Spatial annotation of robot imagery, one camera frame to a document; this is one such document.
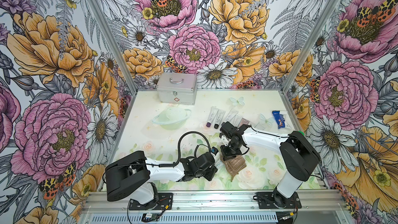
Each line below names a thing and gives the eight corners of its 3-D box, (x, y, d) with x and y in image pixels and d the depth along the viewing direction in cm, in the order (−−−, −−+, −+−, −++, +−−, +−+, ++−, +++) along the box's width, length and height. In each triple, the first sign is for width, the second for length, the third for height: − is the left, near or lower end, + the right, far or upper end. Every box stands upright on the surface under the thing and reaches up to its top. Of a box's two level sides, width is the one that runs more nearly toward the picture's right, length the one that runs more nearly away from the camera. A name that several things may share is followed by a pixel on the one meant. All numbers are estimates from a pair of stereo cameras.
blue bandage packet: (277, 128, 102) (279, 126, 100) (272, 113, 110) (273, 110, 108) (285, 128, 102) (287, 126, 100) (279, 113, 110) (281, 110, 108)
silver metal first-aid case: (161, 105, 115) (155, 88, 102) (165, 87, 128) (161, 70, 115) (196, 105, 115) (195, 88, 102) (197, 87, 128) (196, 70, 115)
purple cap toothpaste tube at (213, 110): (204, 126, 104) (204, 124, 102) (212, 107, 114) (212, 105, 113) (211, 127, 103) (211, 125, 101) (218, 108, 114) (218, 106, 112)
